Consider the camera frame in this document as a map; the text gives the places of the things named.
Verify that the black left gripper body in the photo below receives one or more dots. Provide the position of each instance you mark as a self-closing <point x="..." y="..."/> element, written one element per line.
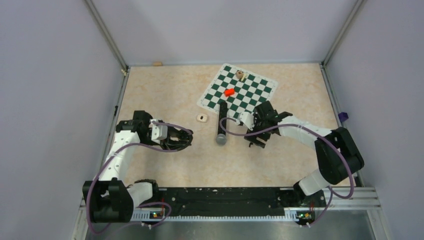
<point x="165" y="144"/>

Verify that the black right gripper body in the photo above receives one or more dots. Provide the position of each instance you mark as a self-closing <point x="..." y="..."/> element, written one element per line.
<point x="264" y="135"/>

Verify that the black earbud case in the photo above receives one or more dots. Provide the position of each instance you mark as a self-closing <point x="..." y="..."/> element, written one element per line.
<point x="185" y="140"/>

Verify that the cream earbud case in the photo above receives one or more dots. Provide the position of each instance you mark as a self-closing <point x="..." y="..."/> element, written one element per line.
<point x="202" y="118"/>

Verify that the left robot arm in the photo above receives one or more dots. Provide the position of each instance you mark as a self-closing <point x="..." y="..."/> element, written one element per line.
<point x="108" y="199"/>

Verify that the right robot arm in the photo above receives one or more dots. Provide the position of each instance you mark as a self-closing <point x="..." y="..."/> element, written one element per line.
<point x="338" y="157"/>

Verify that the green white chessboard mat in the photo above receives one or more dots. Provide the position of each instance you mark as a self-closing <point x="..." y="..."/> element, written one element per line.
<point x="256" y="89"/>

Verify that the red toy brick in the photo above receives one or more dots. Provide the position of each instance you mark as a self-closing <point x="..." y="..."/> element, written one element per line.
<point x="229" y="92"/>

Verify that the wooden letter cube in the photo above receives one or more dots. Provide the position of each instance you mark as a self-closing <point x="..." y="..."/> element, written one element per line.
<point x="239" y="74"/>

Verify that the wooden cork piece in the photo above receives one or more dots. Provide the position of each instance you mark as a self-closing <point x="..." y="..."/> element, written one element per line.
<point x="157" y="64"/>

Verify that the purple object outside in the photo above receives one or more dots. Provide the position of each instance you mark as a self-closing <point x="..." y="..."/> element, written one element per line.
<point x="343" y="116"/>

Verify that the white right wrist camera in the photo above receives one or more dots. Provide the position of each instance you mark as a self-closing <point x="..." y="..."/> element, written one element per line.
<point x="247" y="119"/>

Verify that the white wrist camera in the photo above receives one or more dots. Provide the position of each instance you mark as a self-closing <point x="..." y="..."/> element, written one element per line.
<point x="159" y="132"/>
<point x="247" y="119"/>

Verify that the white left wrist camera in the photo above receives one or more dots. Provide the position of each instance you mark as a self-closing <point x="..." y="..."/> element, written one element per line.
<point x="159" y="132"/>

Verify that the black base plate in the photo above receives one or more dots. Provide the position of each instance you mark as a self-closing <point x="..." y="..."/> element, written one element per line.
<point x="234" y="201"/>

